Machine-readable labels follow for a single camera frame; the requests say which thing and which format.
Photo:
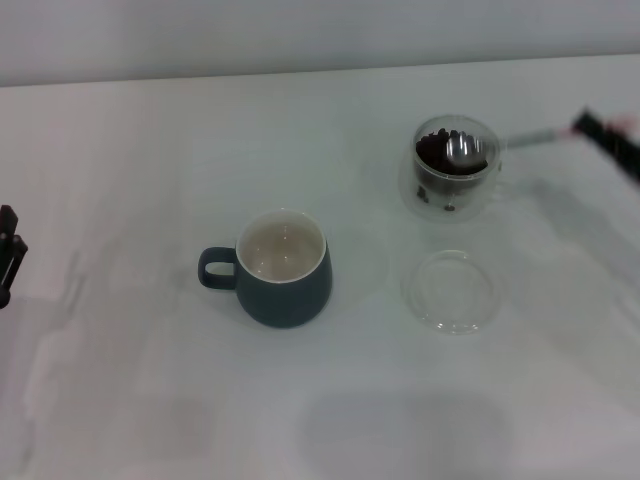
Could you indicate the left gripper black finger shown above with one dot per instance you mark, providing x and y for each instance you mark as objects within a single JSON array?
[{"x": 12, "y": 265}]

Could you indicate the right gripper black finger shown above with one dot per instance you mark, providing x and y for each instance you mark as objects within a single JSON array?
[{"x": 607, "y": 142}]

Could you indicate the clear glass saucer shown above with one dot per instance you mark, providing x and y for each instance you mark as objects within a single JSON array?
[{"x": 452, "y": 320}]

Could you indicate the dark blue ceramic mug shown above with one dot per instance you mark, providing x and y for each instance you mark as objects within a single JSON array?
[{"x": 285, "y": 302}]

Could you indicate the clear double-walled glass cup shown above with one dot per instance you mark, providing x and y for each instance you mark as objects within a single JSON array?
[{"x": 457, "y": 197}]

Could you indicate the pile of coffee beans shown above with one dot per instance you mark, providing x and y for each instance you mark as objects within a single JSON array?
[{"x": 430, "y": 150}]

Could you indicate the white tablecloth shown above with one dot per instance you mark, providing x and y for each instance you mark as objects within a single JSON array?
[{"x": 320, "y": 400}]

